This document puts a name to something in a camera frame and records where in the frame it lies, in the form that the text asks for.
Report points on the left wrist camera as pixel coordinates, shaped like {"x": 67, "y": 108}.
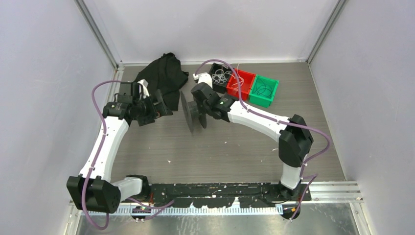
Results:
{"x": 130, "y": 92}

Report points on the black plastic bin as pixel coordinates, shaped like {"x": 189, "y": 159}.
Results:
{"x": 221, "y": 75}

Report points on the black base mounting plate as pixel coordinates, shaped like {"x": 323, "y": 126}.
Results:
{"x": 221, "y": 195}

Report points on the red plastic bin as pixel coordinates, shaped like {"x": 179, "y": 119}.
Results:
{"x": 246, "y": 80}

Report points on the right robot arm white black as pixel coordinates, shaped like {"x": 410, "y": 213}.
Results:
{"x": 290, "y": 133}

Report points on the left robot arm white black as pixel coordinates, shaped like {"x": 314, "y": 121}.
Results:
{"x": 92, "y": 189}

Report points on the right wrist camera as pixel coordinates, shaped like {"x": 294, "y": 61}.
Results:
{"x": 203, "y": 78}

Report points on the green plastic bin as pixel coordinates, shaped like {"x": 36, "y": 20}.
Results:
{"x": 263, "y": 91}

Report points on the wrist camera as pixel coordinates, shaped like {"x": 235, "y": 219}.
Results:
{"x": 130, "y": 92}
{"x": 203, "y": 78}

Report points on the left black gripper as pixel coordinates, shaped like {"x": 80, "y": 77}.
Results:
{"x": 157, "y": 111}

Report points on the grey plastic cable spool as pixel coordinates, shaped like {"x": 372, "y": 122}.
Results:
{"x": 192, "y": 113}

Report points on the black cloth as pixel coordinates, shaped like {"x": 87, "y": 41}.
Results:
{"x": 165, "y": 74}

